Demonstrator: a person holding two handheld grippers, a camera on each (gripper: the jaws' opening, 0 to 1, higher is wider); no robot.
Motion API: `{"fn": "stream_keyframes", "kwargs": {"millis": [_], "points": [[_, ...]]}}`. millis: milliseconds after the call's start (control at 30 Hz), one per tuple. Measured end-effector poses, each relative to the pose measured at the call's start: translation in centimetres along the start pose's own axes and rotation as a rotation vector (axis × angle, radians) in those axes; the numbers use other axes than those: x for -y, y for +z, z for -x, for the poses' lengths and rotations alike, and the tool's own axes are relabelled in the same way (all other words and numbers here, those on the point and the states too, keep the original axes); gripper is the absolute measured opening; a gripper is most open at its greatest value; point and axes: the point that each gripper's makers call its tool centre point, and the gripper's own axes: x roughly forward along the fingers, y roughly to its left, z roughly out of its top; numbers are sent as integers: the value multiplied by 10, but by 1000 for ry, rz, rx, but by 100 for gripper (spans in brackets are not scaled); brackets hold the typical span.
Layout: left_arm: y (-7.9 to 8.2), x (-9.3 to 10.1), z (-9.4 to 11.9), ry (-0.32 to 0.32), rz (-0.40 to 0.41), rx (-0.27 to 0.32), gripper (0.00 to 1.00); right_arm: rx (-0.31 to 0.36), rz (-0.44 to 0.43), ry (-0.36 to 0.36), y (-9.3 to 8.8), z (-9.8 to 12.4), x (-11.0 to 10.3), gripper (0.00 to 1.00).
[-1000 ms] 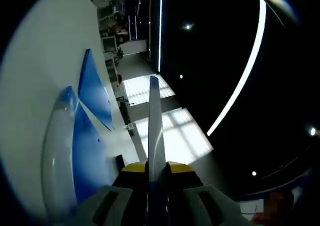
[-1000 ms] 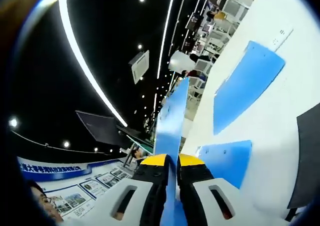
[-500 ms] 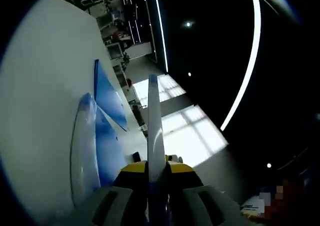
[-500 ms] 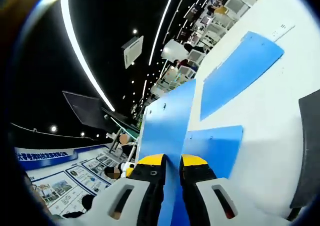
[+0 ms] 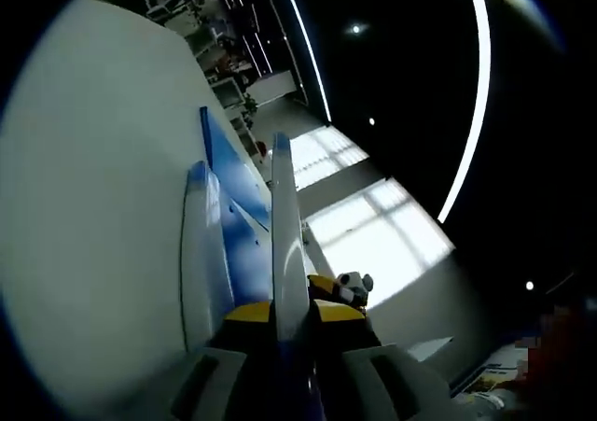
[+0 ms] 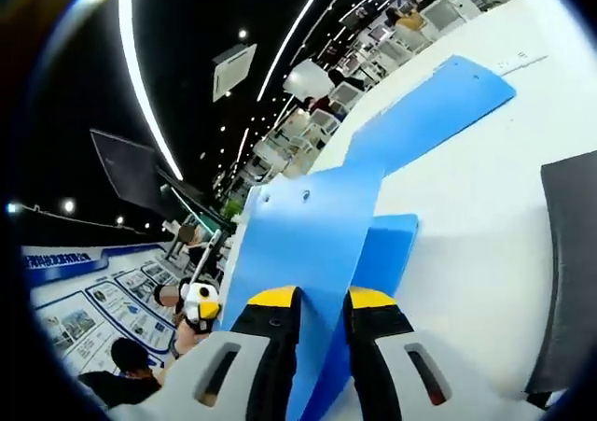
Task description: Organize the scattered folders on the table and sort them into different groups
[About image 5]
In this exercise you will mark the round ceiling downlights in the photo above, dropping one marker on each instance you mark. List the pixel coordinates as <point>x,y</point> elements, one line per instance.
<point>356,29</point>

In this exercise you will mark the thin ceiling light strip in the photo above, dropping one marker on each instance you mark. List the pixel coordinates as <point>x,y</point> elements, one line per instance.
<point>328,115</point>

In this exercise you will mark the white table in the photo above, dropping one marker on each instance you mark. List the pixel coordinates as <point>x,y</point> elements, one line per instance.
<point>93,183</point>

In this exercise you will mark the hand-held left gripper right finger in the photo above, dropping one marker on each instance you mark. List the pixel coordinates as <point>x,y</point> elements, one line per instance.
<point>396,383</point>

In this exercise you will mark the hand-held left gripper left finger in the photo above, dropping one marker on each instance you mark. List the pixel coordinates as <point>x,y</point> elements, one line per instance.
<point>210,383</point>

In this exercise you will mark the green potted plant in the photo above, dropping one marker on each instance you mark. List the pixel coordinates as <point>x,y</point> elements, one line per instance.
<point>250,107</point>

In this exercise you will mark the long curved ceiling light strip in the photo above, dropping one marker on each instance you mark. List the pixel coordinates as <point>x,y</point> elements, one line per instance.
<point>482,89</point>

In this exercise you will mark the white and blue wall poster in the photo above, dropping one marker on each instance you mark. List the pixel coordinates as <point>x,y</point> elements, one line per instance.
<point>494,369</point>

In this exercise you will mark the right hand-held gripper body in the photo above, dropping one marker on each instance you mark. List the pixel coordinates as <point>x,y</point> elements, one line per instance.
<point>354,283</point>

